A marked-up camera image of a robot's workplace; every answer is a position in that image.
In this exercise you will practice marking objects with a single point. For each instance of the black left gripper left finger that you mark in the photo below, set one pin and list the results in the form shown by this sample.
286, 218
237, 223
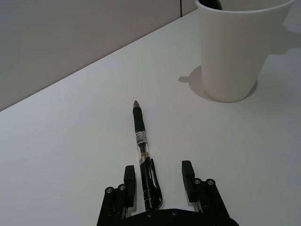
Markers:
129, 186

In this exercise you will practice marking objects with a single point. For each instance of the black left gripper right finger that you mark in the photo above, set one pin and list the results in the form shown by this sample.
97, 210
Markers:
188, 181

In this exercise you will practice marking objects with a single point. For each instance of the black clear-barrel pen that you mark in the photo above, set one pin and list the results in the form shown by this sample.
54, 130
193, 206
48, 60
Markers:
138, 122

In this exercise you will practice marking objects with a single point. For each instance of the white paper cup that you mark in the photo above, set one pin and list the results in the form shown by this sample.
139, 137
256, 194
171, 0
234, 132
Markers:
235, 51

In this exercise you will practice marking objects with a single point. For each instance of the black pen in cup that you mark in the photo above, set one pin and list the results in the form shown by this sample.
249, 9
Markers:
212, 3

